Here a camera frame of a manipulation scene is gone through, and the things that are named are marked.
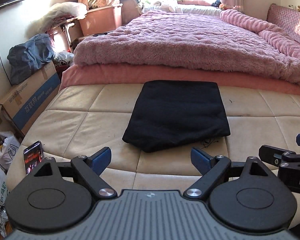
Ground white plastic bags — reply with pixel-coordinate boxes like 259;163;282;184
0;131;20;237

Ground orange plastic storage bin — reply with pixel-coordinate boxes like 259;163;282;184
79;3;123;36

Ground fluffy pink blanket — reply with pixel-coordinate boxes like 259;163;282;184
74;9;300;86

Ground smartphone with lit screen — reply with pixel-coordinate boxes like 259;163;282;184
23;141;44;174

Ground blue grey cloth bag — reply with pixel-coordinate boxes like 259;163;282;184
7;34;55;85

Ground cardboard box with blue print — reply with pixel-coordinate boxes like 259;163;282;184
0;62;61;135

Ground black pants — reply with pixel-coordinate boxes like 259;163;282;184
122;80;231;153

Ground pink quilted headboard cover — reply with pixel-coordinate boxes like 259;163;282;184
266;4;300;44

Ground white fluffy blanket pile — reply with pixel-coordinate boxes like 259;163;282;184
26;2;88;38

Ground salmon pink bed sheet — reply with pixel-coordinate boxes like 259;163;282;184
59;63;300;95

